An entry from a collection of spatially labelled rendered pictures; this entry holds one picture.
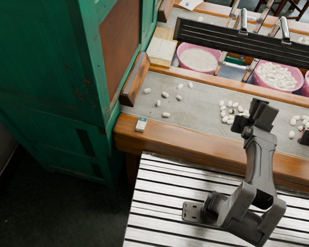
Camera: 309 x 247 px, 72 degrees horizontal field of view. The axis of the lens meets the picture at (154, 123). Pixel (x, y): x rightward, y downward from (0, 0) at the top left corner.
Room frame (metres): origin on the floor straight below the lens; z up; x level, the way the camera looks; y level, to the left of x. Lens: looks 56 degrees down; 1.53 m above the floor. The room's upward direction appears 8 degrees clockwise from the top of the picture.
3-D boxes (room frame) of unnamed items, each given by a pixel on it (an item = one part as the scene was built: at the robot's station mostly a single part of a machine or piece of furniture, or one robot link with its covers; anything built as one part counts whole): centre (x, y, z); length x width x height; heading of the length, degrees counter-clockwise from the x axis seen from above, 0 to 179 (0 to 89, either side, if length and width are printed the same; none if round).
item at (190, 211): (0.19, -0.26, 0.71); 0.20 x 0.07 x 0.08; 88
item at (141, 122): (0.49, 0.05, 0.78); 0.06 x 0.04 x 0.02; 173
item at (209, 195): (0.20, -0.26, 0.77); 0.09 x 0.06 x 0.06; 71
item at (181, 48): (1.01, -0.20, 0.72); 0.27 x 0.27 x 0.10
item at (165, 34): (1.04, 0.02, 0.77); 0.33 x 0.15 x 0.01; 173
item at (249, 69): (0.79, -0.35, 0.90); 0.20 x 0.19 x 0.45; 83
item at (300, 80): (0.96, -0.63, 0.72); 0.27 x 0.27 x 0.10
